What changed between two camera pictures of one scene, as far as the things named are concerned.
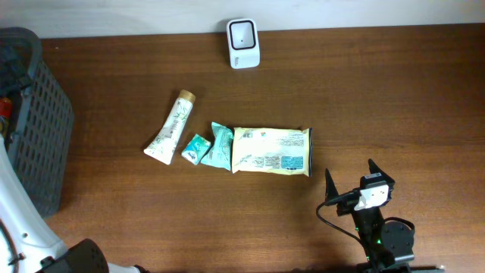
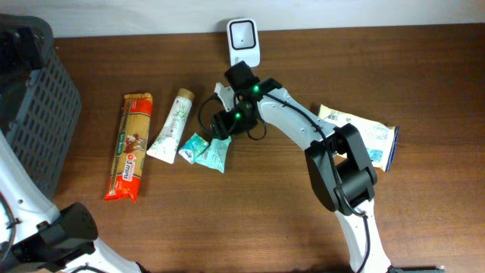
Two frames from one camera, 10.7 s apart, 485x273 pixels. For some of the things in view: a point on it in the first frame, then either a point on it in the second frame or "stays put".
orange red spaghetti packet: (6, 108) to (131, 148)
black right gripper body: (346, 208) to (234, 122)
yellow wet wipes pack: (280, 150) to (379, 139)
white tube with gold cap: (162, 147) stays put
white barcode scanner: (243, 43) stays put
